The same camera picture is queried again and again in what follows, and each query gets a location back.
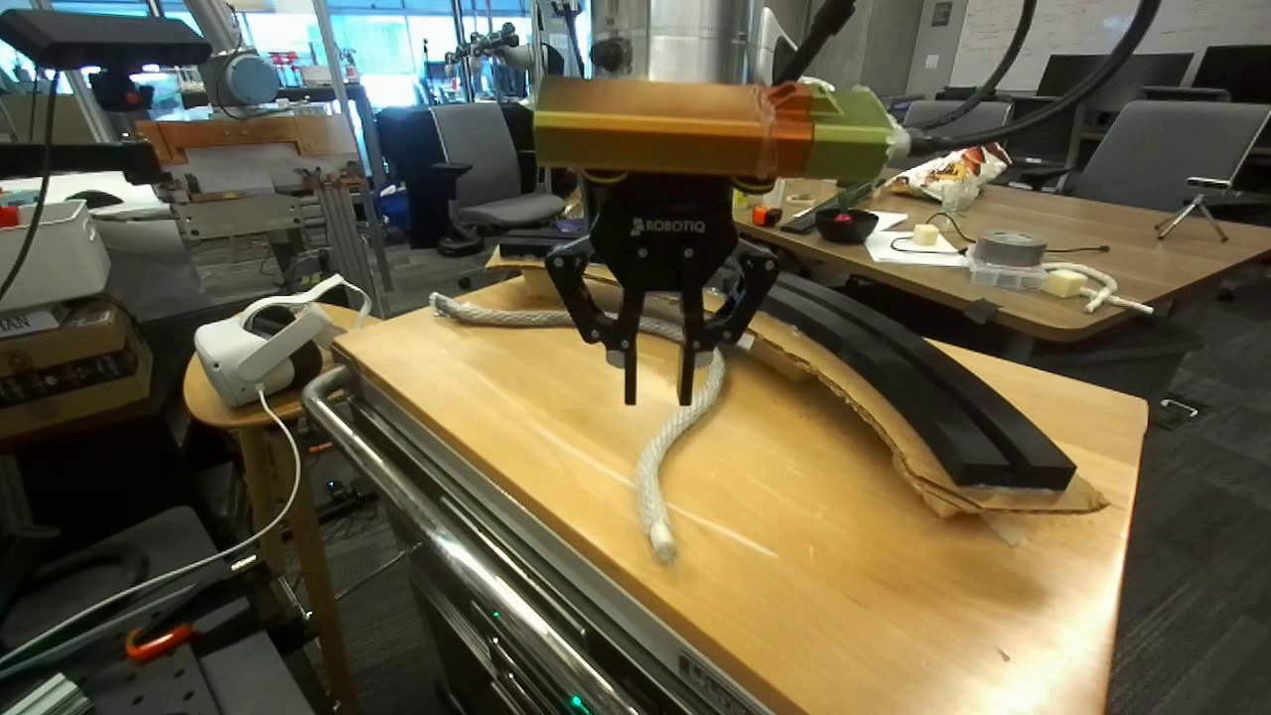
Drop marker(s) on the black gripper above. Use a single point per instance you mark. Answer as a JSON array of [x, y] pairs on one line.
[[661, 239]]

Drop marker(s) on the orange black small tool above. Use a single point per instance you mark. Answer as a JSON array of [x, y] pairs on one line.
[[766, 213]]

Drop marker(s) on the long black bar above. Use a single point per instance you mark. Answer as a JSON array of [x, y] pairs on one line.
[[833, 200]]

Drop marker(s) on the black bowl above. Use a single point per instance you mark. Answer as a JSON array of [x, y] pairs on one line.
[[848, 225]]

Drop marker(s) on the curved cardboard base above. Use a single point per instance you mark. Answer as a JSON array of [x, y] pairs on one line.
[[860, 405]]

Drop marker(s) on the grey office chair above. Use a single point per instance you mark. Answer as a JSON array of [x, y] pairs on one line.
[[1177, 151], [480, 151]]

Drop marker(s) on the white paper sheet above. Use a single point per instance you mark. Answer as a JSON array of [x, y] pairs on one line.
[[901, 256]]

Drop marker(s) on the small cream cup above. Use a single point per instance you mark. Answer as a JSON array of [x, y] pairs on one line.
[[929, 235]]

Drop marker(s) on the black office chair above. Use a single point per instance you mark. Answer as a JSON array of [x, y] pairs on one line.
[[402, 174]]

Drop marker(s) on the wooden tray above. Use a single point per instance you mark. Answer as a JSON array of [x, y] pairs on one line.
[[797, 582]]

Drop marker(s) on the black curved foam track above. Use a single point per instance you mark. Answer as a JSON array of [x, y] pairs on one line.
[[954, 399]]

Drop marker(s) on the clear plastic cup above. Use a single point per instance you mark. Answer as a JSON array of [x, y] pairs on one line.
[[954, 203]]

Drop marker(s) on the chips snack bag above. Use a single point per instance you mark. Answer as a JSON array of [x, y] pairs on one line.
[[976, 174]]

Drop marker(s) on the grey tape roll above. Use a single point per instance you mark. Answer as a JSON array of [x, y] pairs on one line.
[[1012, 249]]

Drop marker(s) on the white VR headset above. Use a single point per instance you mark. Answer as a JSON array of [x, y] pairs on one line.
[[244, 352]]

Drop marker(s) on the round wooden stool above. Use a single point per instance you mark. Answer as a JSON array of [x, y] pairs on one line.
[[224, 415]]

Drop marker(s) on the wooden equipment rack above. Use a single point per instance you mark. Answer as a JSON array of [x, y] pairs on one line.
[[241, 134]]

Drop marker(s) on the grey round lamp head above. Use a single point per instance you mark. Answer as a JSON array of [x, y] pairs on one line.
[[244, 76]]

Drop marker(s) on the wooden office desk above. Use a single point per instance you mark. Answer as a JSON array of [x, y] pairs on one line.
[[1167, 264]]

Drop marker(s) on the mini tabletop tripod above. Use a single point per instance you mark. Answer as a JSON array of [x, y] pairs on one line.
[[1196, 213]]

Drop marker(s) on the black monitor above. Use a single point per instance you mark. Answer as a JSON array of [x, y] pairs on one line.
[[1237, 69], [1167, 76]]

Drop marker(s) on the brown box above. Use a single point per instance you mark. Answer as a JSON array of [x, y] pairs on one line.
[[67, 378]]

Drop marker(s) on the white plastic case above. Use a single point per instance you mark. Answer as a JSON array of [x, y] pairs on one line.
[[55, 261]]

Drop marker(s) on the perforated optical breadboard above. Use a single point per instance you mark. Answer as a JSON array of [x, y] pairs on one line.
[[80, 582]]

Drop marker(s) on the orange green camera mount housing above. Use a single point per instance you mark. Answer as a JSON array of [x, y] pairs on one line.
[[661, 126]]

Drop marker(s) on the black stereo camera bar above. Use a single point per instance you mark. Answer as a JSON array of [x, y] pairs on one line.
[[104, 37]]

